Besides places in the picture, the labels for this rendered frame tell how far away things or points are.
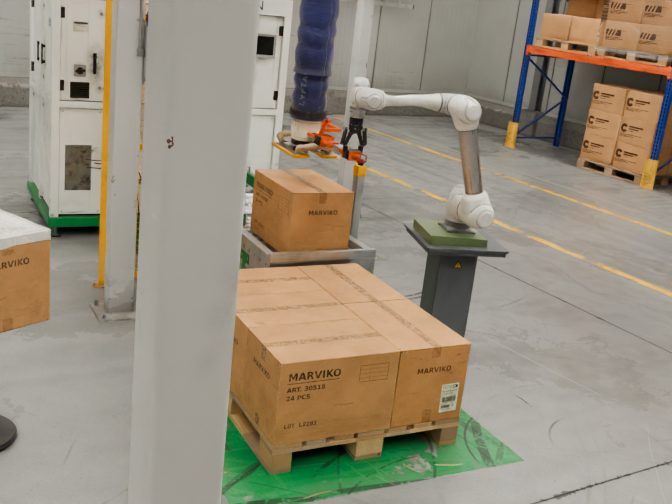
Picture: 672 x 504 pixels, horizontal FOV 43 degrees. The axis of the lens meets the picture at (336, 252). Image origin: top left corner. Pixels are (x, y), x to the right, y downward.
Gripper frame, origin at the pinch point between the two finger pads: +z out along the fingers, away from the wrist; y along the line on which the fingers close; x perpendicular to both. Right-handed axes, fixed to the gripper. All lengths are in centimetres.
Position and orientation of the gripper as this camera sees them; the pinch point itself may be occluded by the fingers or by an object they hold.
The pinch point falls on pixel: (352, 153)
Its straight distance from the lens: 468.7
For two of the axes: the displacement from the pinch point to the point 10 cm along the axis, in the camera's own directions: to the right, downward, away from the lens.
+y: -8.9, 0.4, -4.5
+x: 4.4, 3.1, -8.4
